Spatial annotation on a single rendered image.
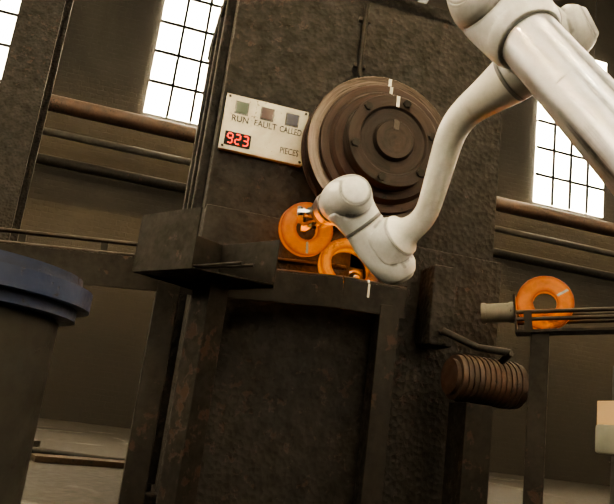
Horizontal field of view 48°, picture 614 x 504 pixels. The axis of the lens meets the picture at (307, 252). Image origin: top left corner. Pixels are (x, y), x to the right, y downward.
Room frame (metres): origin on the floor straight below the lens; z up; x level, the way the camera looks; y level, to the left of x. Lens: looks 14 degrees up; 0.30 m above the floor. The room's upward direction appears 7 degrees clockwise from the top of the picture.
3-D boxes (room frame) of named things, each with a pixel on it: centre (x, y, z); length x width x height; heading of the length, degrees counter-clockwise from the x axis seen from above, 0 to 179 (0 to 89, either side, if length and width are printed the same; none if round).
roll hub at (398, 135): (1.87, -0.20, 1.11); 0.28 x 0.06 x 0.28; 104
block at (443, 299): (2.04, -0.40, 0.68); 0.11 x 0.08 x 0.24; 14
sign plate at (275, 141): (1.98, 0.18, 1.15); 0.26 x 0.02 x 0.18; 104
